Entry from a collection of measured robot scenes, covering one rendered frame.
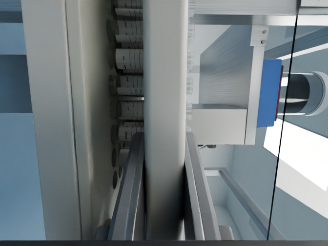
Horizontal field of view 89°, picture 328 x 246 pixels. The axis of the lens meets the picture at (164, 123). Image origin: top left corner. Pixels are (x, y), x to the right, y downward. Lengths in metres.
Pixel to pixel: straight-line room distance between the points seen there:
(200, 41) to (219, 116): 3.51
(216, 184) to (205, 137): 4.57
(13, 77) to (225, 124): 0.71
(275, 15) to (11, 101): 0.83
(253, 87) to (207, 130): 0.17
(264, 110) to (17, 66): 0.81
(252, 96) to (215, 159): 4.12
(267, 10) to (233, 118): 0.26
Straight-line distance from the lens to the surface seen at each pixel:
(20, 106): 0.78
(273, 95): 0.59
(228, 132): 0.51
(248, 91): 0.53
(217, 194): 5.25
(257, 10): 0.49
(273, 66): 0.59
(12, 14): 0.55
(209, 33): 4.02
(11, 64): 0.79
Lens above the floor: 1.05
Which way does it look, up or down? 1 degrees up
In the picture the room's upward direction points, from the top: 90 degrees clockwise
